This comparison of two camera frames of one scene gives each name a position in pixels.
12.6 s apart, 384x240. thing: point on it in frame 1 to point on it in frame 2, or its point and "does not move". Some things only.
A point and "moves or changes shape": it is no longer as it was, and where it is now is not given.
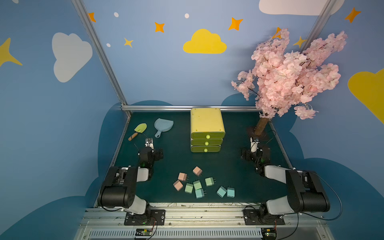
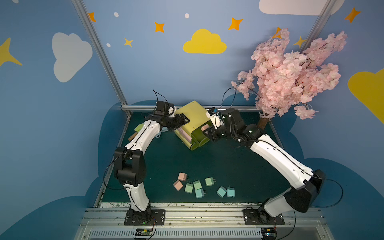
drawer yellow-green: (208, 135) moves or changes shape
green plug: (209, 181) does not move
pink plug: (197, 171) to (205, 127)
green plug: (188, 188) does not move
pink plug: (182, 176) does not move
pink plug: (178, 185) does not move
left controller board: (144, 232) does not move
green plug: (197, 185) does not move
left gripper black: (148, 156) to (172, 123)
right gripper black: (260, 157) to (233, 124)
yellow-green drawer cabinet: (207, 128) moves or changes shape
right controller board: (269, 233) does not move
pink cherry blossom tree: (282, 82) does not move
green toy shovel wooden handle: (140, 128) does not move
